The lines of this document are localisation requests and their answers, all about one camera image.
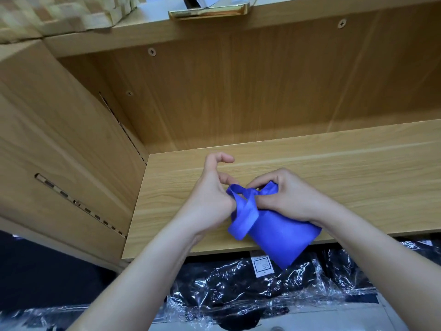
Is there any person's right hand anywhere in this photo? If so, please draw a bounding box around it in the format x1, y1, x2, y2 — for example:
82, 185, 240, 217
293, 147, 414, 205
246, 169, 336, 225

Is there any person's left hand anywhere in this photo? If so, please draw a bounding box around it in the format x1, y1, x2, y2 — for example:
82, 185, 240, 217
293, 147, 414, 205
181, 151, 239, 236

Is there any blue non-woven bag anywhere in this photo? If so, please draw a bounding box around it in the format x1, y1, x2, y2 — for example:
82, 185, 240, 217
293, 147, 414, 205
227, 180, 322, 269

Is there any wooden shelf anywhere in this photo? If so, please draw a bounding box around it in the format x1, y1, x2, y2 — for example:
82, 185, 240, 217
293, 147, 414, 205
0, 0, 441, 273

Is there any person's left forearm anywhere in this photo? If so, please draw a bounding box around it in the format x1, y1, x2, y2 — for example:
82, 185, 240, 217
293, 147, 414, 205
69, 213, 208, 331

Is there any person's right forearm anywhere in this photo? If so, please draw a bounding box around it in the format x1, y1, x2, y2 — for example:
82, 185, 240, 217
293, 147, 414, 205
318, 200, 441, 331

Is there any beige woven basket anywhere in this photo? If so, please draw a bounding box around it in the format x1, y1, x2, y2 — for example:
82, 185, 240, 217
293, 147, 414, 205
0, 0, 142, 44

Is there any white paper tag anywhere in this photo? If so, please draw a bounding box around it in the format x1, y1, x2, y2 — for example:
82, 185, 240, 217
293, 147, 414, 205
250, 253, 275, 278

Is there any black plastic-wrapped bag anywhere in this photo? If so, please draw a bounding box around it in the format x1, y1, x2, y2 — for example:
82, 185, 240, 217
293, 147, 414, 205
0, 303, 173, 331
320, 234, 441, 305

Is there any black wrapped bag with tag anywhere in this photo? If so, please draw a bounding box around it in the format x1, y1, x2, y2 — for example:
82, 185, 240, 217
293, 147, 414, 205
169, 251, 325, 326

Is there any gold stand with white card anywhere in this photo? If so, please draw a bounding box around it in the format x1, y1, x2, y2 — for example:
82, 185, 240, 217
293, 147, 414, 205
169, 0, 257, 21

